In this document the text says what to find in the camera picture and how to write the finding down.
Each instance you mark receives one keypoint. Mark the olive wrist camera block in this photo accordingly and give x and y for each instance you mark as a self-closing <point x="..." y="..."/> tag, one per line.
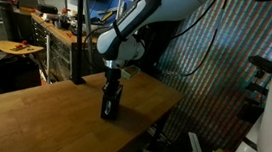
<point x="130" y="72"/>

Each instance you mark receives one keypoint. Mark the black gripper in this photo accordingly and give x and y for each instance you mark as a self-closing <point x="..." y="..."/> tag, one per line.
<point x="112" y="77"/>

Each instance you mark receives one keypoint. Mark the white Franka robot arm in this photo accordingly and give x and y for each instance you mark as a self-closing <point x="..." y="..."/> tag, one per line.
<point x="138" y="16"/>

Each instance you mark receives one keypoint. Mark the small red tools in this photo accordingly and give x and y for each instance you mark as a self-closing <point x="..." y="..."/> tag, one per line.
<point x="21" y="45"/>

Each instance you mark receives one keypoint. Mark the black vertical pole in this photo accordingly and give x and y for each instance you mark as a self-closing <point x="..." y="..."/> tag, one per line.
<point x="78" y="30"/>

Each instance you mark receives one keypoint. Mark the black camera on stand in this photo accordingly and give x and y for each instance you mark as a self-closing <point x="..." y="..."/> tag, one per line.
<point x="261" y="64"/>

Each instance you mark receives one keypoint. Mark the white plastic bar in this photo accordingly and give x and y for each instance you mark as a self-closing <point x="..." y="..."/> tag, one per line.
<point x="196" y="145"/>

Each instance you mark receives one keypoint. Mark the black perforated box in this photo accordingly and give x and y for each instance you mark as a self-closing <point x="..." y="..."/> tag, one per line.
<point x="116" y="101"/>

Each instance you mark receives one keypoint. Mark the black storage bin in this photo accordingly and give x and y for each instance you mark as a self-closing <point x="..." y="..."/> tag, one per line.
<point x="15" y="72"/>

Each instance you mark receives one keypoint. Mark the wooden top workbench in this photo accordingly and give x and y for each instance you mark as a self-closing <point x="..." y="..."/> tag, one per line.
<point x="58" y="45"/>

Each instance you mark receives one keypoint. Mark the round wooden stool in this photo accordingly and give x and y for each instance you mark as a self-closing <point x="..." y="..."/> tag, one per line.
<point x="14" y="48"/>

